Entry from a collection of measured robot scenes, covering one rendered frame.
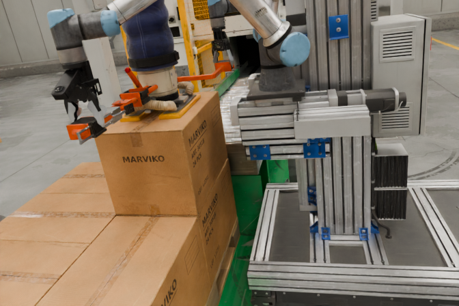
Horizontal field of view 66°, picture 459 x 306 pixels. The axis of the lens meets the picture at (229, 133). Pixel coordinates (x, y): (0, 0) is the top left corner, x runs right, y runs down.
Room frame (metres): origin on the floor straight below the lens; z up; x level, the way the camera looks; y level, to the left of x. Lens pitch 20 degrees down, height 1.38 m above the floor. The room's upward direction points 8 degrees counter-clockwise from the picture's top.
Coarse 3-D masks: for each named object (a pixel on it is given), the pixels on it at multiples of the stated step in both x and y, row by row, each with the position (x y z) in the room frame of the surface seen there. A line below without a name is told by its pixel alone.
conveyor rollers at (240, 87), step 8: (240, 80) 4.08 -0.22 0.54; (232, 88) 3.74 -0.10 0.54; (240, 88) 3.63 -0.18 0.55; (248, 88) 3.61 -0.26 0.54; (224, 96) 3.40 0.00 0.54; (232, 96) 3.37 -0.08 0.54; (224, 104) 3.12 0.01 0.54; (224, 112) 2.85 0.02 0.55; (224, 120) 2.65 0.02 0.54; (224, 128) 2.47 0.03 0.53; (232, 128) 2.45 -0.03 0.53; (232, 136) 2.27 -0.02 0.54; (240, 136) 2.25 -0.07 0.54
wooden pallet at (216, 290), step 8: (232, 232) 1.76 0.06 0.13; (232, 240) 1.76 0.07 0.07; (232, 248) 1.76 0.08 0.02; (224, 256) 1.56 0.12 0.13; (232, 256) 1.69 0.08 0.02; (224, 264) 1.63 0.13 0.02; (224, 272) 1.57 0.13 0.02; (216, 280) 1.39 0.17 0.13; (224, 280) 1.51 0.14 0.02; (216, 288) 1.38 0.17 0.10; (208, 296) 1.28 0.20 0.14; (216, 296) 1.36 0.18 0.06; (208, 304) 1.26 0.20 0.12; (216, 304) 1.34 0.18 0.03
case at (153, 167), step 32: (128, 128) 1.43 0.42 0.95; (160, 128) 1.37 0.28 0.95; (192, 128) 1.44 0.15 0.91; (128, 160) 1.39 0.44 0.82; (160, 160) 1.36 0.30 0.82; (192, 160) 1.37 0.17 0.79; (224, 160) 1.83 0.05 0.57; (128, 192) 1.41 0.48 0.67; (160, 192) 1.37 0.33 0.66; (192, 192) 1.33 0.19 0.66
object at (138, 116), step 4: (140, 112) 1.59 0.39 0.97; (144, 112) 1.59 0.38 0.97; (124, 116) 1.57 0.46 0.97; (128, 116) 1.56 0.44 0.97; (132, 116) 1.55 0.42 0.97; (136, 116) 1.54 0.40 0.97; (140, 116) 1.54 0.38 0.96; (144, 116) 1.57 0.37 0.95; (120, 120) 1.55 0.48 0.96; (124, 120) 1.54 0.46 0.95; (128, 120) 1.54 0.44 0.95; (132, 120) 1.53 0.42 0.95; (136, 120) 1.53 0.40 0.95; (140, 120) 1.53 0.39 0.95
